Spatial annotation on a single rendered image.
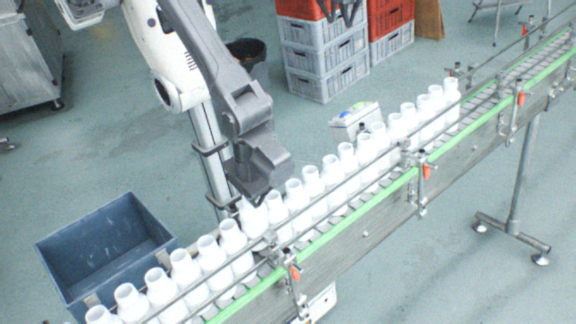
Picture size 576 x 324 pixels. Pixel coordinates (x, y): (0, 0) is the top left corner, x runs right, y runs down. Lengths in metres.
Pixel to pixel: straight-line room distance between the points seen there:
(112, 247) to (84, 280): 0.13
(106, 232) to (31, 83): 3.11
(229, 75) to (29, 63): 3.84
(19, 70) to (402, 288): 3.57
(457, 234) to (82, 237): 1.77
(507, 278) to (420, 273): 0.38
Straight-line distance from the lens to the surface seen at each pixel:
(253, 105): 0.75
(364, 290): 2.28
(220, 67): 0.76
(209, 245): 0.96
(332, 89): 3.65
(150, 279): 0.97
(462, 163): 1.55
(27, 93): 4.64
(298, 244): 1.13
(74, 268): 1.64
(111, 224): 1.60
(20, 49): 4.50
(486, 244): 2.51
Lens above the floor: 1.83
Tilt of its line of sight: 37 degrees down
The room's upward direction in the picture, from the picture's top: 10 degrees counter-clockwise
